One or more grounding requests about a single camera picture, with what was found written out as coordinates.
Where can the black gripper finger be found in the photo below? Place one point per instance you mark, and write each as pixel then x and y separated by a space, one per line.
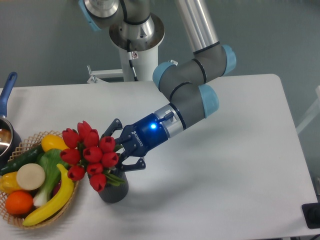
pixel 139 165
pixel 116 125

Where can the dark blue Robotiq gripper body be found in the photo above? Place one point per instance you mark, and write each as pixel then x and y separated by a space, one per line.
pixel 142 136

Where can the red tulip bouquet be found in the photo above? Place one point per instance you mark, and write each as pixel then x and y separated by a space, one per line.
pixel 88 153

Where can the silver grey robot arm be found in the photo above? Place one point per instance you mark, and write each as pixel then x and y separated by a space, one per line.
pixel 137 34

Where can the dark grey ribbed vase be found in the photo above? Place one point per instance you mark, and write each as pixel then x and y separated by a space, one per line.
pixel 112 186

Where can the yellow lemon squash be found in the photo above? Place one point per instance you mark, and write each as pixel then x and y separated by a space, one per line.
pixel 51 141

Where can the green bok choy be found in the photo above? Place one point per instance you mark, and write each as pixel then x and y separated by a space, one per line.
pixel 48 161

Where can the yellow banana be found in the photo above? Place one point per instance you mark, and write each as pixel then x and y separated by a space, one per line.
pixel 55 204

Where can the red fruit in basket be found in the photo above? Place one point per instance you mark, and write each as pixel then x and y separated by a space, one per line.
pixel 56 188

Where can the green cucumber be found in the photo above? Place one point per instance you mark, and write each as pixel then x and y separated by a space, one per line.
pixel 28 157

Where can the beige round disc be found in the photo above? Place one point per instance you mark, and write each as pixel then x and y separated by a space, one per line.
pixel 30 176

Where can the yellow bell pepper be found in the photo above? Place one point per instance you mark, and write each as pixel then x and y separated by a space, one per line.
pixel 9 184

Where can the orange fruit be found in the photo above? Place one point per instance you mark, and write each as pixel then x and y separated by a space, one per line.
pixel 19 203

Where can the black device at edge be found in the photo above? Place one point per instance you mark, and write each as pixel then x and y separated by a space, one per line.
pixel 311 212

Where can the white clamp bracket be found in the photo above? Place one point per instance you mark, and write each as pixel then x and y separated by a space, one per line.
pixel 99 76

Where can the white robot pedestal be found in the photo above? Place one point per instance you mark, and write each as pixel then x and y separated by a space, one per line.
pixel 138 65

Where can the blue handled saucepan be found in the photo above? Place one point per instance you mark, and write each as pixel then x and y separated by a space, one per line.
pixel 9 138

